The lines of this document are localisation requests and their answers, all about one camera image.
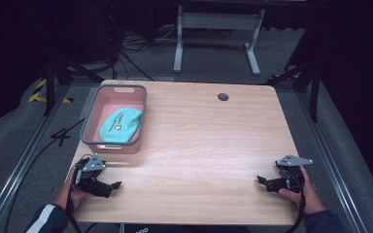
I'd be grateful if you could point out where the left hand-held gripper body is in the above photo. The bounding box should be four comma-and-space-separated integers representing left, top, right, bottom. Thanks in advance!
73, 153, 113, 199

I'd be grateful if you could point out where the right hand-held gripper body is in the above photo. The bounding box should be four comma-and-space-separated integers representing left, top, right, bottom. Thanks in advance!
273, 154, 315, 194

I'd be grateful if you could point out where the teal cloth pouch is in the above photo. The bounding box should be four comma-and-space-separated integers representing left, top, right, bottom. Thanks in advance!
98, 107, 144, 144

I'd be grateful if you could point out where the pink basket with grey rim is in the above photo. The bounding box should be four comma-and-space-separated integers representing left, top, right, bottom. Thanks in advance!
79, 83, 149, 155

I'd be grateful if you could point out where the person's right hand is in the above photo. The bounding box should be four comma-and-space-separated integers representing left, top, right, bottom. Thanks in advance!
278, 165, 326, 216

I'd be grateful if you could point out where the person's left hand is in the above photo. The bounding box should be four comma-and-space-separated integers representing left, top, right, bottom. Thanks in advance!
52, 166, 89, 212

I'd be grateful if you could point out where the black tape cross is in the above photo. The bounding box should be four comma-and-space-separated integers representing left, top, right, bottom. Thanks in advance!
51, 127, 73, 148

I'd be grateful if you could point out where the black metal stand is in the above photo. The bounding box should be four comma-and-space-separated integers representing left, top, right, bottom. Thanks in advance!
43, 0, 105, 117
265, 61, 322, 123

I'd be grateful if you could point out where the yellow and black floor tape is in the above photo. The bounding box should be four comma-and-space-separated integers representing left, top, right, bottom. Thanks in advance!
27, 78, 74, 105

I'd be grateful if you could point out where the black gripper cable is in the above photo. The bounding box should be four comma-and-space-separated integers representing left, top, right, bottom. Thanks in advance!
281, 168, 307, 233
65, 156, 93, 233

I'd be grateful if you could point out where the aluminium floor rail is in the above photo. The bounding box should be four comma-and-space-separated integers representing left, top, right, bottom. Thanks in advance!
294, 91, 369, 233
0, 84, 71, 233

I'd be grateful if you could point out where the black floor cable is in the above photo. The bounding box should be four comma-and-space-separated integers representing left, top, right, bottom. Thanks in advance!
3, 117, 87, 233

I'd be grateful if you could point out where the tangle of black cables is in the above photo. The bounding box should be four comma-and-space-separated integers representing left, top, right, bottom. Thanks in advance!
118, 23, 180, 82

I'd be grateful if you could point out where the white metal desk frame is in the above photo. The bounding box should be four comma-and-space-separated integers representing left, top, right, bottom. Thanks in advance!
173, 4, 267, 78

